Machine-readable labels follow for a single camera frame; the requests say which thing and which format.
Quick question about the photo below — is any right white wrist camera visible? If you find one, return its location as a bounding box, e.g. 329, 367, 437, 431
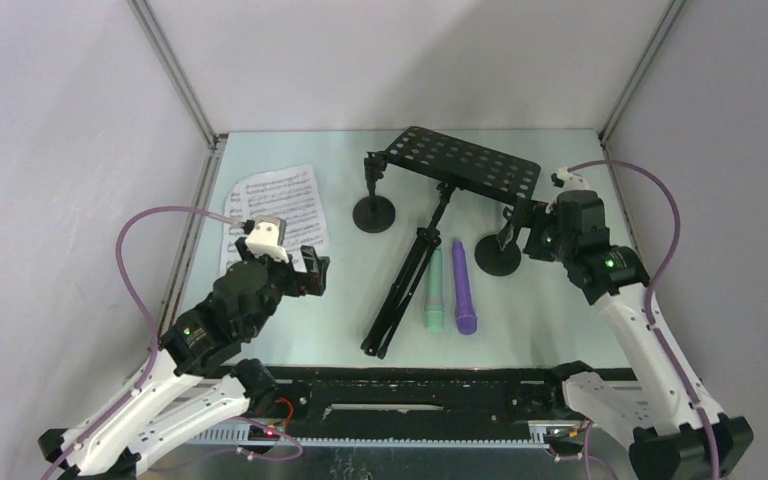
550, 167, 591, 195

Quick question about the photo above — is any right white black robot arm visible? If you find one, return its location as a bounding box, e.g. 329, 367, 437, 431
497, 190, 754, 479

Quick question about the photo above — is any aluminium frame rail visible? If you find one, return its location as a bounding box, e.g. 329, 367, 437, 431
128, 0, 225, 335

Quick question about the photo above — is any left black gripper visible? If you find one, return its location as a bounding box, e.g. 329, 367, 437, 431
238, 236, 329, 337

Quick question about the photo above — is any black round microphone stand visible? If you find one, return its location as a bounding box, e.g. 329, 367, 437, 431
474, 207, 521, 277
352, 152, 396, 233

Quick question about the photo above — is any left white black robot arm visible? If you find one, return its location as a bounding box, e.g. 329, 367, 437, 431
38, 241, 330, 479

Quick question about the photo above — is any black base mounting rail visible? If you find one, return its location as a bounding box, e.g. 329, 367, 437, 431
214, 362, 607, 458

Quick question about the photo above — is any green toy microphone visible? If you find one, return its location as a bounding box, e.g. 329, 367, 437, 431
423, 247, 445, 333

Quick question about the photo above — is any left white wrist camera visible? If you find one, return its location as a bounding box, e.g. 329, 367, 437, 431
244, 216, 290, 264

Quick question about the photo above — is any black music stand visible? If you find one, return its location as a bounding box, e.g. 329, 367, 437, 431
361, 126, 541, 359

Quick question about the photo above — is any purple toy microphone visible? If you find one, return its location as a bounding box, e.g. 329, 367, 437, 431
451, 239, 478, 336

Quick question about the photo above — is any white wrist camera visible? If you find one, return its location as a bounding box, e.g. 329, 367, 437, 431
550, 167, 591, 195
244, 216, 290, 264

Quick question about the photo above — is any white sheet music page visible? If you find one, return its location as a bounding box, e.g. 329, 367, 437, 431
224, 164, 330, 254
218, 182, 250, 276

